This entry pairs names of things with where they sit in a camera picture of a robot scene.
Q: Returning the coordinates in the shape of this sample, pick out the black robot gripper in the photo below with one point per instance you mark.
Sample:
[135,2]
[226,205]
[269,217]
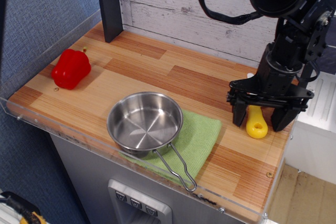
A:
[272,87]

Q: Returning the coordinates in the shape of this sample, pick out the yellow handled toy knife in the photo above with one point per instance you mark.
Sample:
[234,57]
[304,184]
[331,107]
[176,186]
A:
[256,126]

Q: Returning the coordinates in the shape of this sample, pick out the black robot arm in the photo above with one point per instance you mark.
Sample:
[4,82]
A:
[287,63]

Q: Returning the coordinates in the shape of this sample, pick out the red toy bell pepper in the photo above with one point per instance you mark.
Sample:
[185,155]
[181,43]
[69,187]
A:
[71,68]

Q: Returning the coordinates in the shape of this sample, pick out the white ridged side counter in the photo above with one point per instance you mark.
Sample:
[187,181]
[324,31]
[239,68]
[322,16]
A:
[312,145]

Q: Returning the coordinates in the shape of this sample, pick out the green microfiber cloth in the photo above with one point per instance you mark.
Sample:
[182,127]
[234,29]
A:
[194,143]

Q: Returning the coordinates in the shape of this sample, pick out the stainless steel pan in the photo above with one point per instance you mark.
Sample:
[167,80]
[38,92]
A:
[146,123]

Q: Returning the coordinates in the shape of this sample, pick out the silver dispenser button panel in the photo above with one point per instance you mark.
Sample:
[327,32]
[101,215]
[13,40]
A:
[133,206]

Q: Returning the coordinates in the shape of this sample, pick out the clear acrylic guard panel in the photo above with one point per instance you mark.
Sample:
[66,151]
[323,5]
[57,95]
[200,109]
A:
[30,164]

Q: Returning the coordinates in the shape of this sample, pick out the grey toy cabinet front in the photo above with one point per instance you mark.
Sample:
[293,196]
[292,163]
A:
[90,174]

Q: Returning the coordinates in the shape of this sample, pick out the yellow and black object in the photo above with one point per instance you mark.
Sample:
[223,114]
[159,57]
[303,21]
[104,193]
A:
[15,209]

